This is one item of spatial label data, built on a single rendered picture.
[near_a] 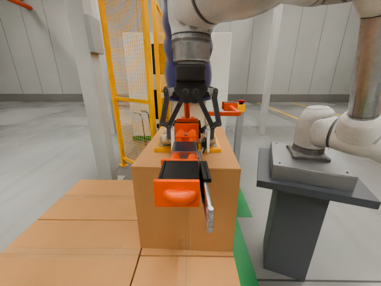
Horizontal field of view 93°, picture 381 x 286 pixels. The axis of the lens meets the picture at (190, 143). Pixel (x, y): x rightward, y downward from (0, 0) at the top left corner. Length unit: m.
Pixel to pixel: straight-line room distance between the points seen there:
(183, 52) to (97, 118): 1.82
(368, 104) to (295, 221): 0.72
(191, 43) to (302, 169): 0.81
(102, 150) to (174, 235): 1.62
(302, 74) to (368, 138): 10.58
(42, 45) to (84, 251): 12.03
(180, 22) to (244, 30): 10.14
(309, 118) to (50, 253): 1.35
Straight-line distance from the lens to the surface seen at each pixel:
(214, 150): 0.78
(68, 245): 1.07
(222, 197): 0.73
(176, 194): 0.29
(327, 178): 1.08
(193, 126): 0.62
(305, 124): 1.11
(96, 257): 0.98
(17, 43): 13.43
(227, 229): 0.83
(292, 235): 1.38
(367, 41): 0.88
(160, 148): 0.79
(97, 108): 2.16
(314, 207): 1.26
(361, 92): 0.95
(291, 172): 1.05
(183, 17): 0.44
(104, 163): 2.35
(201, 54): 0.44
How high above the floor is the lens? 1.25
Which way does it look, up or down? 20 degrees down
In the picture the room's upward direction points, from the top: straight up
